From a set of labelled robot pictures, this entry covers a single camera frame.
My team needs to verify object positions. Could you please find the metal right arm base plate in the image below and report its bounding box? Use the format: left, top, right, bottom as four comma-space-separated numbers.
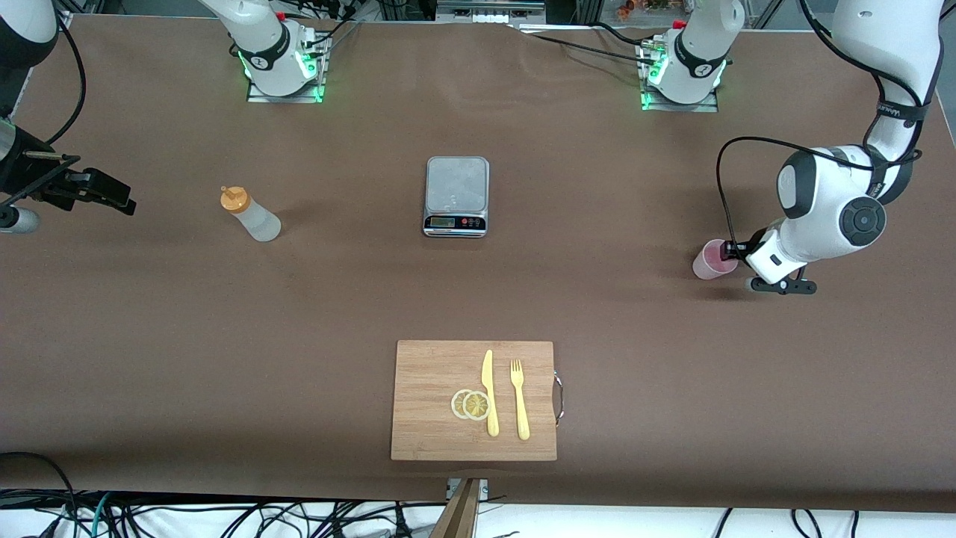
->
245, 30, 329, 104

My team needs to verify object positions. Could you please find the silver digital kitchen scale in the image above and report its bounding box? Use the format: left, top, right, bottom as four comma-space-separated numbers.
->
423, 155, 491, 239

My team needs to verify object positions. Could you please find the black looped cable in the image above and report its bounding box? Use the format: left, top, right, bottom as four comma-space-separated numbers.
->
0, 451, 79, 538

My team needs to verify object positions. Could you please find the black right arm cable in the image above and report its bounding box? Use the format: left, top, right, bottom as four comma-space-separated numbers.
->
41, 0, 87, 144

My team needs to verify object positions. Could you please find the yellow plastic knife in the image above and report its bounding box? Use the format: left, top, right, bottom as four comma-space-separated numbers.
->
481, 349, 500, 438

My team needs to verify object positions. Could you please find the yellow plastic fork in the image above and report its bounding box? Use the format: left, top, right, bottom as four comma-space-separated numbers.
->
509, 359, 531, 441

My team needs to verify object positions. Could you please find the small metal bracket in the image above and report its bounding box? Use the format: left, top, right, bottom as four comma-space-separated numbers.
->
446, 478, 490, 503

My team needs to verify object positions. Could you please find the brown table cover sheet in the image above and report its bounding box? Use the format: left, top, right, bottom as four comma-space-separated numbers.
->
0, 15, 956, 513

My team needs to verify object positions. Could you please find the teal cable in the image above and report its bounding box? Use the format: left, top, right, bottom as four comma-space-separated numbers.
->
88, 493, 113, 538

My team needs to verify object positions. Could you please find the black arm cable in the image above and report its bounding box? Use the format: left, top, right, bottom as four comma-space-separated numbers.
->
716, 0, 927, 251
41, 0, 87, 144

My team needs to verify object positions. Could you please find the clear sauce bottle orange cap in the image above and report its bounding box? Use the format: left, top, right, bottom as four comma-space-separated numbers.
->
220, 186, 282, 243

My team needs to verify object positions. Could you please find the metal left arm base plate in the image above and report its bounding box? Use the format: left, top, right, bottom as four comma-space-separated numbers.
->
639, 37, 719, 113

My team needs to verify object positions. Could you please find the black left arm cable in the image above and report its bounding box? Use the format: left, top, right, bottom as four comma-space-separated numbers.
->
716, 0, 927, 251

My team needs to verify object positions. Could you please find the white power strip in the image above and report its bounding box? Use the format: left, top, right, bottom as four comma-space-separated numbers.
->
437, 0, 550, 25

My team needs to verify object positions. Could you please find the pink plastic cup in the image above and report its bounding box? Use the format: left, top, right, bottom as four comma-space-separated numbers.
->
692, 239, 740, 281

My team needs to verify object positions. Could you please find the wooden beam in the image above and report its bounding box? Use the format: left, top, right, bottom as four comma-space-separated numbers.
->
429, 478, 482, 538

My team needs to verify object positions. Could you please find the wooden cutting board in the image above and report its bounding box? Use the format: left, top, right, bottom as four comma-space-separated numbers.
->
390, 340, 558, 462

